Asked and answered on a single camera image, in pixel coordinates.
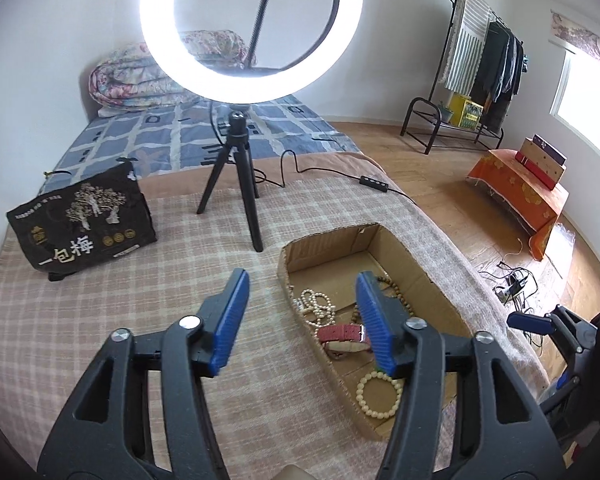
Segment striped towel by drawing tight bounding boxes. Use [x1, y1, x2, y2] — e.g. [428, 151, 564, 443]
[439, 0, 494, 94]

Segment beige cardboard box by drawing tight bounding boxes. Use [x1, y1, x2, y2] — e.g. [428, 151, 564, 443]
[515, 139, 566, 191]

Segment yellow box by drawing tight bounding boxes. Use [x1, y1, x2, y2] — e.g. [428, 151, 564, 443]
[447, 93, 485, 129]

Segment dark purple box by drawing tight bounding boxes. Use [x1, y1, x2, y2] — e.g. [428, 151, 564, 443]
[532, 134, 569, 167]

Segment white ring light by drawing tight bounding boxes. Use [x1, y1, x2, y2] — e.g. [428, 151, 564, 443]
[139, 0, 365, 107]

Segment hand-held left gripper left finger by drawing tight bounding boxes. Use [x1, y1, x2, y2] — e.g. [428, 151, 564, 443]
[35, 268, 251, 480]

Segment orange cloth covered table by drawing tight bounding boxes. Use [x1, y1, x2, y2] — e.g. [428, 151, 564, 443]
[465, 148, 571, 261]

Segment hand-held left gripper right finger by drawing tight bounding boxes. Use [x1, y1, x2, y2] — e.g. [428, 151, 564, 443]
[355, 271, 569, 480]

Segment black tripod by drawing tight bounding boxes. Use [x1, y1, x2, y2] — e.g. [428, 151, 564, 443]
[196, 110, 265, 253]

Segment cream bead bracelet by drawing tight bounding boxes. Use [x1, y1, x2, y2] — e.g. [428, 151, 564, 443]
[355, 370, 405, 419]

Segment black cable with remote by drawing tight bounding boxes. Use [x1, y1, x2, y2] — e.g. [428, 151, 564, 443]
[209, 100, 417, 207]

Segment black snack bag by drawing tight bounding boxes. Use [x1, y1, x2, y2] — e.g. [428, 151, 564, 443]
[6, 160, 159, 282]

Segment floral window valance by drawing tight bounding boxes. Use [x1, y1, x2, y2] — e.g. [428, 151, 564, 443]
[550, 9, 600, 77]

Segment black clothes rack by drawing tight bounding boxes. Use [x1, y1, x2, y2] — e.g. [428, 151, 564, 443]
[400, 0, 532, 157]

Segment blue patterned bed sheet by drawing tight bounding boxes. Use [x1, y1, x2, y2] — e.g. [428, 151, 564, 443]
[39, 92, 362, 195]

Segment white pearl necklace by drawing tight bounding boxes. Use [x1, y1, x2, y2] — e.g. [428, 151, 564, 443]
[288, 287, 337, 333]

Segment plaid beige blanket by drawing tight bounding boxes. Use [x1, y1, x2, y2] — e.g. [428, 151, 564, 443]
[0, 152, 552, 480]

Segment brown bead necklace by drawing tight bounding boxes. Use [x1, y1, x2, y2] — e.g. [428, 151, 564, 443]
[375, 273, 417, 319]

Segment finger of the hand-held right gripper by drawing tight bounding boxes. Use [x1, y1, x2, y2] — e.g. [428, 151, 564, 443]
[506, 304, 600, 362]
[537, 359, 600, 417]

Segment tangle of black cables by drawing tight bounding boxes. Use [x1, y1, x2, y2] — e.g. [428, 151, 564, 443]
[479, 256, 537, 307]

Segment folded floral quilt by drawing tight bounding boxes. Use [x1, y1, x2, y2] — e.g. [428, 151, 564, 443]
[89, 30, 252, 111]

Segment black phone holder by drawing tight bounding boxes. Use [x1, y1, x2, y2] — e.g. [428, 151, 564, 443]
[247, 0, 321, 68]

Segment window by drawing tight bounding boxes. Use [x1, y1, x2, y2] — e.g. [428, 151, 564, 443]
[550, 50, 600, 172]

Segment dark hanging clothes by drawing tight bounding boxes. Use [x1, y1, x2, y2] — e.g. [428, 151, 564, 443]
[467, 19, 531, 134]

